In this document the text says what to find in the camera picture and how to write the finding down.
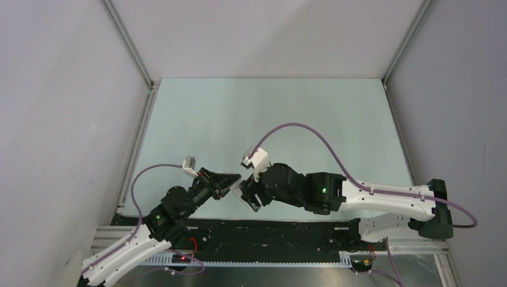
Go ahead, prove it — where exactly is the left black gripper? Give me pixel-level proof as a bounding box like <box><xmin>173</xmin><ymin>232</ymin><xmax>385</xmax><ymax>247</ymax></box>
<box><xmin>181</xmin><ymin>166</ymin><xmax>241</xmax><ymax>219</ymax></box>

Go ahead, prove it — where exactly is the white remote control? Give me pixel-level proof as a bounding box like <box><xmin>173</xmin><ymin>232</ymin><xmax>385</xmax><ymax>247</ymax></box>
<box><xmin>230</xmin><ymin>179</ymin><xmax>260</xmax><ymax>212</ymax></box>

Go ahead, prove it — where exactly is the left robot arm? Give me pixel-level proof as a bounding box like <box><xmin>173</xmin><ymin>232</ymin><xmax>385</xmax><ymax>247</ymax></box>
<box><xmin>77</xmin><ymin>167</ymin><xmax>241</xmax><ymax>286</ymax></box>

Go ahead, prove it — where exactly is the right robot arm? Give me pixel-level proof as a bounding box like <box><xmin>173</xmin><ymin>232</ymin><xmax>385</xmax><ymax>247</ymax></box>
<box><xmin>239</xmin><ymin>163</ymin><xmax>454</xmax><ymax>250</ymax></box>

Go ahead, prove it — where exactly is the left controller board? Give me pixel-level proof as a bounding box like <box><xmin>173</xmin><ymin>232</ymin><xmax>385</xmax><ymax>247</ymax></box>
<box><xmin>170</xmin><ymin>254</ymin><xmax>192</xmax><ymax>264</ymax></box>

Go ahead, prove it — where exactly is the controller board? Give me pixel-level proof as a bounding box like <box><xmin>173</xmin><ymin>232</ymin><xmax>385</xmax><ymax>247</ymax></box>
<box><xmin>351</xmin><ymin>259</ymin><xmax>374</xmax><ymax>273</ymax></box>
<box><xmin>170</xmin><ymin>254</ymin><xmax>192</xmax><ymax>264</ymax></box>

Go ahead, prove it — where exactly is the right controller board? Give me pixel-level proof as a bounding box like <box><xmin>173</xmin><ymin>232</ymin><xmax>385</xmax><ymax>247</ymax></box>
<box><xmin>351</xmin><ymin>259</ymin><xmax>374</xmax><ymax>273</ymax></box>

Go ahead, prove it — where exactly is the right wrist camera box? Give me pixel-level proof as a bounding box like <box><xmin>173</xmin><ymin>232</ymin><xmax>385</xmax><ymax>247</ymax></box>
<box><xmin>240</xmin><ymin>146</ymin><xmax>271</xmax><ymax>182</ymax></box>

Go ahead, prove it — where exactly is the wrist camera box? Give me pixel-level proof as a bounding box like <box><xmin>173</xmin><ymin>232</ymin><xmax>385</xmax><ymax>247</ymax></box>
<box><xmin>182</xmin><ymin>156</ymin><xmax>198</xmax><ymax>178</ymax></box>
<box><xmin>240</xmin><ymin>146</ymin><xmax>271</xmax><ymax>182</ymax></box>

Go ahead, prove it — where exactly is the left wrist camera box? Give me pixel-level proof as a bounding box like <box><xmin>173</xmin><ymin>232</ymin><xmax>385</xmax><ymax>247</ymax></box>
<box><xmin>182</xmin><ymin>156</ymin><xmax>198</xmax><ymax>178</ymax></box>

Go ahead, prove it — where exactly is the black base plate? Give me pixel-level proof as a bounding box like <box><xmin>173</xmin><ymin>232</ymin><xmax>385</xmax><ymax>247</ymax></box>
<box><xmin>111</xmin><ymin>214</ymin><xmax>387</xmax><ymax>264</ymax></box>

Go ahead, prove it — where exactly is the left aluminium frame post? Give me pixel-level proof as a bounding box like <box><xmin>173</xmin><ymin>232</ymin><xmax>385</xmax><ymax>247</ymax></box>
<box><xmin>100</xmin><ymin>0</ymin><xmax>159</xmax><ymax>214</ymax></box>

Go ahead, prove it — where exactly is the aluminium frame post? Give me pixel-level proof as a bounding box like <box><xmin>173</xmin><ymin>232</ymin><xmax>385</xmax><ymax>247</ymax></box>
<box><xmin>100</xmin><ymin>0</ymin><xmax>159</xmax><ymax>214</ymax></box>
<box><xmin>381</xmin><ymin>0</ymin><xmax>438</xmax><ymax>91</ymax></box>

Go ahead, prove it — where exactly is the aluminium frame rail front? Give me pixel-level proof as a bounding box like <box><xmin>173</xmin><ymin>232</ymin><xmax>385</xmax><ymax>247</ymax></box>
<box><xmin>87</xmin><ymin>226</ymin><xmax>448</xmax><ymax>268</ymax></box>

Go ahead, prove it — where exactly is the right aluminium frame post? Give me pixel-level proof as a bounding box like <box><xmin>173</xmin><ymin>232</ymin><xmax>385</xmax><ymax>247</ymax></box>
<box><xmin>381</xmin><ymin>0</ymin><xmax>438</xmax><ymax>91</ymax></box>

